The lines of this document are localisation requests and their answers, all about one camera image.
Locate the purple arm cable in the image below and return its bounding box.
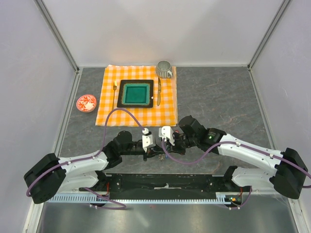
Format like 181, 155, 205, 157
26, 108, 149, 210
161, 138, 311, 211

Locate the grey slotted cable duct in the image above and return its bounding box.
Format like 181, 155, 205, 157
47, 190, 231, 204

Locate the yellow checkered cloth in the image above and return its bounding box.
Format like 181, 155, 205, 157
95, 65, 178, 126

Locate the gold knife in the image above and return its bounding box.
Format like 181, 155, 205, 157
157, 77, 162, 106

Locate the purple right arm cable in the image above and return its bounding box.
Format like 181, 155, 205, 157
161, 138, 311, 211

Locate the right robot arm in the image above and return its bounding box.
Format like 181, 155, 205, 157
161, 116, 310, 200

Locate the aluminium corner post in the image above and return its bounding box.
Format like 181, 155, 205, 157
247, 0, 292, 71
34, 0, 80, 73

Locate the black teal square plate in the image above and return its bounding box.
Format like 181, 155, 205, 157
117, 80, 154, 108

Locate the aluminium corner post right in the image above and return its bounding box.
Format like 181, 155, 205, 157
247, 0, 292, 71

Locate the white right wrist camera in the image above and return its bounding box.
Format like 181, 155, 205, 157
158, 126, 175, 146

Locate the red white patterned bowl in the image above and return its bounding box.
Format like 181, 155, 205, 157
76, 94, 97, 113

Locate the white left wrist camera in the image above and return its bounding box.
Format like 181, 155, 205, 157
142, 128, 156, 152

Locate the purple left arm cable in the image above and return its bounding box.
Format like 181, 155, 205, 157
26, 108, 149, 210

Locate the grey striped mug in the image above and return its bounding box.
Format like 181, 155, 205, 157
155, 61, 173, 79

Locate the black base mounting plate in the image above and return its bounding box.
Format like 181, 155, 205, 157
90, 173, 249, 196

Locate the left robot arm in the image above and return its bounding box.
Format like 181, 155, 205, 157
24, 131, 163, 204

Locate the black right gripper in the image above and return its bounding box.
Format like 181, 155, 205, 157
166, 132, 198, 155

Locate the gold fork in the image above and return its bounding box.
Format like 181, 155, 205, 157
112, 81, 117, 110

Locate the aluminium corner post left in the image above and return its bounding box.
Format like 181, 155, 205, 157
34, 0, 80, 73

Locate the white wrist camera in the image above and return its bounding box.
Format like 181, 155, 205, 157
142, 128, 156, 152
158, 126, 175, 146

